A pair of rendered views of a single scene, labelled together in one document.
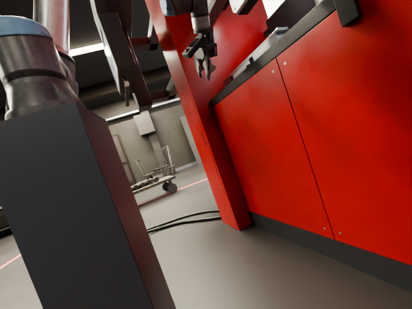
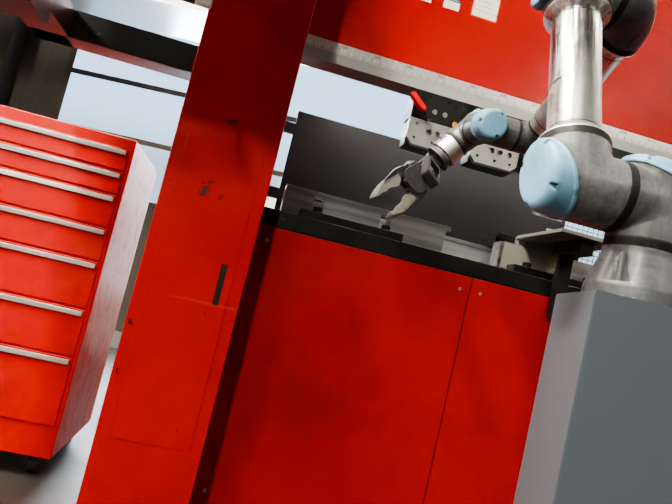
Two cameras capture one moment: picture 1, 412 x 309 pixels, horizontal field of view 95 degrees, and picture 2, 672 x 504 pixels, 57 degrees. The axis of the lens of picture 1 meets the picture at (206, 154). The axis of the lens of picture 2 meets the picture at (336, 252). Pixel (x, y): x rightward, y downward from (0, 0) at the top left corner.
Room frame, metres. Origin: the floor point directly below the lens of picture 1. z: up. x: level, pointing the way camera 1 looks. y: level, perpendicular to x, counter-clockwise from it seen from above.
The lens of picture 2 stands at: (0.68, 1.37, 0.66)
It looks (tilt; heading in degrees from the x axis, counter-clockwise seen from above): 5 degrees up; 284
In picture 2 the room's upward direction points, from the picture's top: 13 degrees clockwise
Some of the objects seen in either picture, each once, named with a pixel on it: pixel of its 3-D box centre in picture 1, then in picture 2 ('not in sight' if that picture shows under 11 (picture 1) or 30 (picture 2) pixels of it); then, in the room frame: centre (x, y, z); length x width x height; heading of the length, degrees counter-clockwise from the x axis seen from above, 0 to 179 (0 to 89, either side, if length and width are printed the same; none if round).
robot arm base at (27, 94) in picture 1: (45, 102); (636, 274); (0.45, 0.31, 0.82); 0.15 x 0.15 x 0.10
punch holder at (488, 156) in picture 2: not in sight; (492, 143); (0.74, -0.51, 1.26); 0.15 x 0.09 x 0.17; 22
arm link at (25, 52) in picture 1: (28, 56); (646, 203); (0.45, 0.31, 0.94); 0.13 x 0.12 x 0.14; 22
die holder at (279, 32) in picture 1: (251, 68); (365, 222); (1.04, -0.39, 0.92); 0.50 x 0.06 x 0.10; 22
